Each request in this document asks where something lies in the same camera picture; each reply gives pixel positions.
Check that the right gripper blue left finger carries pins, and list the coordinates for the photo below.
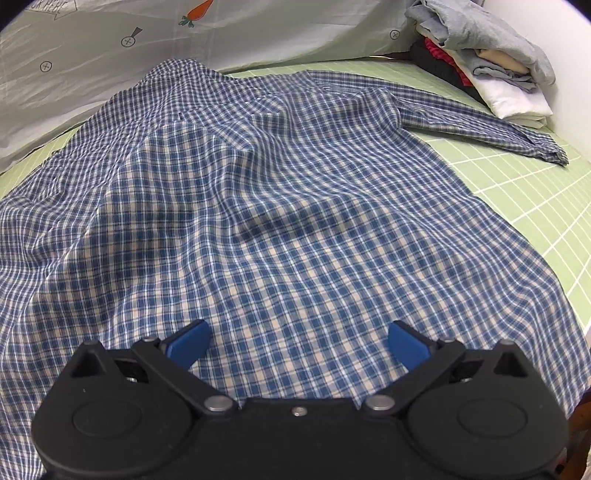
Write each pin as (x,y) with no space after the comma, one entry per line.
(169,361)

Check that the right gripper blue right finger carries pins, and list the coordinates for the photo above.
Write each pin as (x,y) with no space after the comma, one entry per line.
(427,362)

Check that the blue white plaid shirt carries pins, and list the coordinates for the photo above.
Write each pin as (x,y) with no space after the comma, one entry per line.
(299,215)

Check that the white folded garment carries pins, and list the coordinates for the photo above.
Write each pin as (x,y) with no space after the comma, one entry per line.
(509,102)

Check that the black and red garment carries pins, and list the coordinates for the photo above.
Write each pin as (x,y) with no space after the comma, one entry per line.
(429,57)

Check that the grey printed bedsheet with carrots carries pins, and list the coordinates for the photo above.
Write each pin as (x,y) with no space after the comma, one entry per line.
(61,60)

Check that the grey folded garment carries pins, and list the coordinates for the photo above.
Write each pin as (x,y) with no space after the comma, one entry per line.
(486,44)

